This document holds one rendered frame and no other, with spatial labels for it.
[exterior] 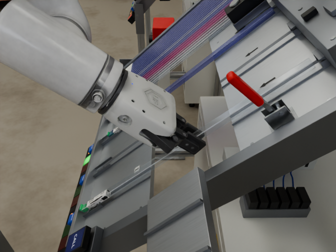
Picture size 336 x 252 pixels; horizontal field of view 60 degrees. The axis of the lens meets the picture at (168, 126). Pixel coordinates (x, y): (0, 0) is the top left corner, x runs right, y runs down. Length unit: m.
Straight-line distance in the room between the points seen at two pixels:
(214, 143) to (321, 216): 0.36
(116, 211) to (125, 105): 0.25
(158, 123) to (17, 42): 0.20
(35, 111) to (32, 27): 1.95
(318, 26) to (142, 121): 0.25
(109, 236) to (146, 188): 0.10
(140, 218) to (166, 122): 0.16
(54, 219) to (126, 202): 1.06
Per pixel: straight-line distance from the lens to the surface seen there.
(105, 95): 0.40
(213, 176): 0.41
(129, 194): 0.57
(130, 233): 0.52
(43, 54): 0.39
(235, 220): 0.77
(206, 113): 1.07
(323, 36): 0.40
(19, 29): 0.39
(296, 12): 0.48
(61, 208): 1.63
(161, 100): 0.45
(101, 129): 0.84
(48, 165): 1.86
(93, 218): 0.64
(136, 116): 0.40
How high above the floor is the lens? 1.26
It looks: 39 degrees down
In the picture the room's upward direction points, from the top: straight up
